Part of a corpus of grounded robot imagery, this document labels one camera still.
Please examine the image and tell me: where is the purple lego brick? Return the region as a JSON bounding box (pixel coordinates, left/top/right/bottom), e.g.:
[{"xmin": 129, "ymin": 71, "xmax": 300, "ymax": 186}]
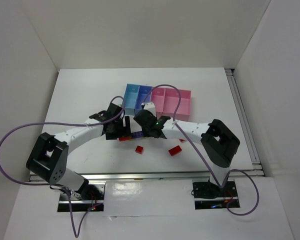
[{"xmin": 131, "ymin": 131, "xmax": 144, "ymax": 139}]

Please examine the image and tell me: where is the red long lego brick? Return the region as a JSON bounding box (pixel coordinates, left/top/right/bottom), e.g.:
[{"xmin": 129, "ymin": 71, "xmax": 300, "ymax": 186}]
[{"xmin": 118, "ymin": 136, "xmax": 132, "ymax": 142}]

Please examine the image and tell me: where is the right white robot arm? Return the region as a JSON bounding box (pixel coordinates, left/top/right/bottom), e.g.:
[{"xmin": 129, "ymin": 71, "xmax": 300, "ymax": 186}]
[{"xmin": 133, "ymin": 110, "xmax": 240, "ymax": 193}]

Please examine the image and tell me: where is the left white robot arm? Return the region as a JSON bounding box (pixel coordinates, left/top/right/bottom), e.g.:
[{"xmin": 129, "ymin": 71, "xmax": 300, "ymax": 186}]
[{"xmin": 26, "ymin": 103, "xmax": 131, "ymax": 199}]

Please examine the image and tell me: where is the small red lego brick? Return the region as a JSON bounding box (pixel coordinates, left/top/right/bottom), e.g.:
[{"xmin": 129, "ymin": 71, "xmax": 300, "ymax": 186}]
[{"xmin": 135, "ymin": 145, "xmax": 144, "ymax": 155}]

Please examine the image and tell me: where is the light blue bin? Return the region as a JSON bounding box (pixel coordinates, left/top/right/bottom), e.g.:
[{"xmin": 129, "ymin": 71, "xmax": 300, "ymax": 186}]
[{"xmin": 124, "ymin": 84, "xmax": 140, "ymax": 116}]

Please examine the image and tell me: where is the small pink bin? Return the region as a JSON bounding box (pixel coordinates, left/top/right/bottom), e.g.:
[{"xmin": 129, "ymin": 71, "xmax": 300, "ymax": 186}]
[{"xmin": 150, "ymin": 87, "xmax": 166, "ymax": 118}]

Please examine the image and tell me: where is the red lego brick front right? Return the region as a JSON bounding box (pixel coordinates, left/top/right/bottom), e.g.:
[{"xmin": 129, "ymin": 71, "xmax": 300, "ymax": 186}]
[{"xmin": 168, "ymin": 145, "xmax": 182, "ymax": 157}]

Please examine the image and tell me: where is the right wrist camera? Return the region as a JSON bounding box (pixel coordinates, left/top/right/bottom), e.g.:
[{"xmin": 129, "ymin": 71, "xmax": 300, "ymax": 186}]
[{"xmin": 141, "ymin": 101, "xmax": 157, "ymax": 117}]

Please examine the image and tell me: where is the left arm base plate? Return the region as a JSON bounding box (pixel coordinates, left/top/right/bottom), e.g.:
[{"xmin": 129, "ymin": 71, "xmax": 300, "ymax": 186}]
[{"xmin": 57, "ymin": 182, "xmax": 106, "ymax": 213}]

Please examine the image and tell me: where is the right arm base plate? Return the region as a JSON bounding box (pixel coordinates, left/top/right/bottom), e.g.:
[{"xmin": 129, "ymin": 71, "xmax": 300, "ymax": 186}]
[{"xmin": 191, "ymin": 181, "xmax": 240, "ymax": 210}]

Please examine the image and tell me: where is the aluminium rail right side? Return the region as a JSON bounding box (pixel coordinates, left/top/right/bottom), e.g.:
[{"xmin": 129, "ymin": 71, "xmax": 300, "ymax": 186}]
[{"xmin": 224, "ymin": 68, "xmax": 265, "ymax": 177}]

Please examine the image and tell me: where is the aluminium rail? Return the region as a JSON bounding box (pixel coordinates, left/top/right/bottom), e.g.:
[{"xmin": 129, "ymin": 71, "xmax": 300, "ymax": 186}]
[
  {"xmin": 224, "ymin": 68, "xmax": 265, "ymax": 177},
  {"xmin": 29, "ymin": 170, "xmax": 263, "ymax": 182}
]

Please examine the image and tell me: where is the aluminium rail front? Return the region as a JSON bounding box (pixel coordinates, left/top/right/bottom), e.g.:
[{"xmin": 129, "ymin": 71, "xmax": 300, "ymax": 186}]
[{"xmin": 29, "ymin": 170, "xmax": 263, "ymax": 182}]

